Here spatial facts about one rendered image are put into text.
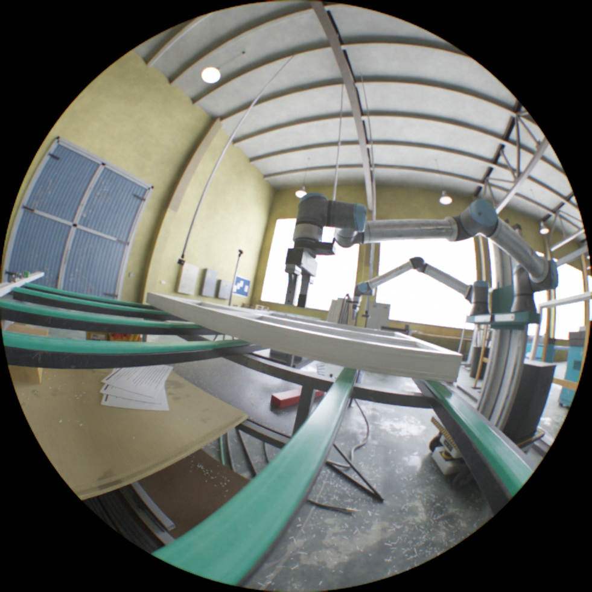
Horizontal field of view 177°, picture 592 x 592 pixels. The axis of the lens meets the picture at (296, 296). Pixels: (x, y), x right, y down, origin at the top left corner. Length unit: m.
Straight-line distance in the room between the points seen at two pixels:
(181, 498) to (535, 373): 1.88
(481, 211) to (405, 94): 7.47
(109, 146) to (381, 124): 9.27
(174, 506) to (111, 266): 6.03
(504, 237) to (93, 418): 1.42
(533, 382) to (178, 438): 1.77
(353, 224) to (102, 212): 6.30
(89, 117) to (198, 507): 7.91
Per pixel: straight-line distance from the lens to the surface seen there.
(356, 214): 0.59
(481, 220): 0.85
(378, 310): 8.20
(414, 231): 0.80
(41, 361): 0.38
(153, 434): 0.53
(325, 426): 0.22
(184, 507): 0.78
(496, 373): 1.72
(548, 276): 1.24
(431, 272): 1.83
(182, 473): 0.88
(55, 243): 6.30
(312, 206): 0.60
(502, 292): 1.65
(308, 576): 1.02
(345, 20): 7.42
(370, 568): 1.10
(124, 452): 0.49
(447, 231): 0.90
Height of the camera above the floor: 0.98
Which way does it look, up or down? 5 degrees up
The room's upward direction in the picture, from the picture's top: 10 degrees clockwise
